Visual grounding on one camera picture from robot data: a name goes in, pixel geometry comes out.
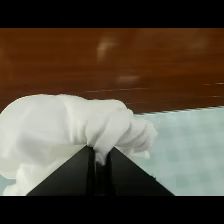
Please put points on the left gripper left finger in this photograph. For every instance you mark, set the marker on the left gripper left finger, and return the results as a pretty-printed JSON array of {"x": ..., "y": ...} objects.
[{"x": 70, "y": 176}]

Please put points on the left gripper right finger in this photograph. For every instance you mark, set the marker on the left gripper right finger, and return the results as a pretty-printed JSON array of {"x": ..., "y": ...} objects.
[{"x": 133, "y": 178}]

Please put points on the white T-shirt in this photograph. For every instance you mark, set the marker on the white T-shirt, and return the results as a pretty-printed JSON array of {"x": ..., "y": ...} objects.
[{"x": 53, "y": 133}]

